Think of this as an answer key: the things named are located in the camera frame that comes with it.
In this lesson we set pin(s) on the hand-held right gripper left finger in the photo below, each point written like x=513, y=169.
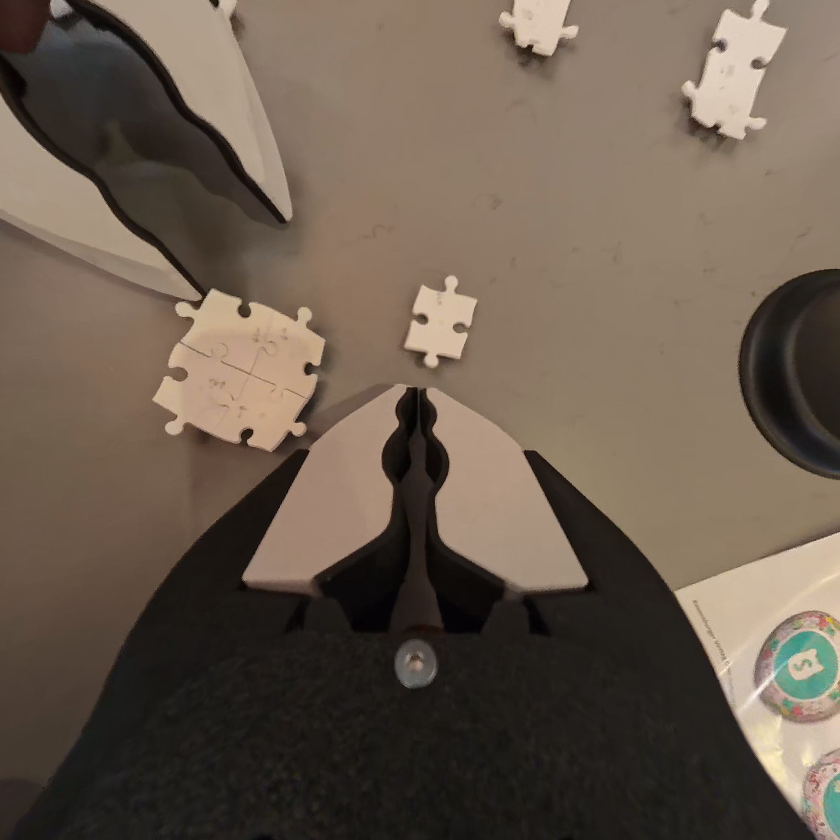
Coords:
x=321, y=518

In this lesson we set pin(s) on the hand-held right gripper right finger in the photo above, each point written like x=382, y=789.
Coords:
x=512, y=518

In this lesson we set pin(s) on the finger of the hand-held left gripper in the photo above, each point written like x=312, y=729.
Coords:
x=216, y=79
x=52, y=197

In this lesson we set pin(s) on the joined white puzzle pieces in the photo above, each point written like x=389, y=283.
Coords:
x=239, y=374

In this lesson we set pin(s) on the loose white puzzle pieces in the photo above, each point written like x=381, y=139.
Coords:
x=538, y=23

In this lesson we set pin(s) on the scattered white puzzle pieces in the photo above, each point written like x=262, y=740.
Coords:
x=732, y=72

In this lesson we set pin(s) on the white paper sheet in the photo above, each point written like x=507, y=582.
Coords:
x=722, y=623

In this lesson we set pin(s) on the black round table grommet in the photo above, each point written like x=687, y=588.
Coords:
x=800, y=374

